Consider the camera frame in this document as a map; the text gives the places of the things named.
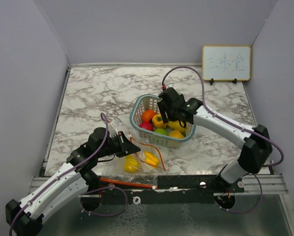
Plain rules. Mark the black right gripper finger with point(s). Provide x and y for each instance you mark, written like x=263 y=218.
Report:
x=180 y=120
x=162 y=110

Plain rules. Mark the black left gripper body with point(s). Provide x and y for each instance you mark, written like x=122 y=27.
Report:
x=111 y=147

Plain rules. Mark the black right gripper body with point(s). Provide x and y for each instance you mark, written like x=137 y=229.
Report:
x=171 y=114

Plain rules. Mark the yellow pear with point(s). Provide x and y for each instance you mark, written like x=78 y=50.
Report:
x=131 y=165

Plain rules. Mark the clear zip top bag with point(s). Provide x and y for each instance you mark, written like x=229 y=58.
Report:
x=145 y=177

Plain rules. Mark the large yellow bell pepper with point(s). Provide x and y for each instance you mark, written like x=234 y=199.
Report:
x=151 y=159

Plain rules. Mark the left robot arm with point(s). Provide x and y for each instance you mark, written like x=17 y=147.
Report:
x=75 y=177

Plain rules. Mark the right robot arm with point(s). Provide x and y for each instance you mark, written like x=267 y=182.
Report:
x=253 y=142

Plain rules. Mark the small yellow bell pepper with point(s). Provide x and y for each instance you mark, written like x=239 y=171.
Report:
x=158 y=121

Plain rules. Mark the yellow lemon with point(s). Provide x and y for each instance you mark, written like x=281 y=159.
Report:
x=177 y=125

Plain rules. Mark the green lime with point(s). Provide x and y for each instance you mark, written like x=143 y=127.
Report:
x=161 y=131

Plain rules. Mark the orange yellow peach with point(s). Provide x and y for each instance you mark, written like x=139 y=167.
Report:
x=176 y=134

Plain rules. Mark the red apple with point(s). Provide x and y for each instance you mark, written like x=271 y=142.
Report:
x=146 y=125

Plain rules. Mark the orange tomato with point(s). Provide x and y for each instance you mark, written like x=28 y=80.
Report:
x=147 y=115

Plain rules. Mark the light blue plastic basket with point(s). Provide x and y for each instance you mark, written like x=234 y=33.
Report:
x=149 y=102

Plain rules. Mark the small whiteboard with stand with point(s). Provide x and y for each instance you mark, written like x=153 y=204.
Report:
x=226 y=63

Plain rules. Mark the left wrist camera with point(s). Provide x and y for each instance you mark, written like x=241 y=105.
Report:
x=113 y=127

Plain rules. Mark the black mounting rail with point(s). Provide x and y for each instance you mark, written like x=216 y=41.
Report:
x=162 y=190

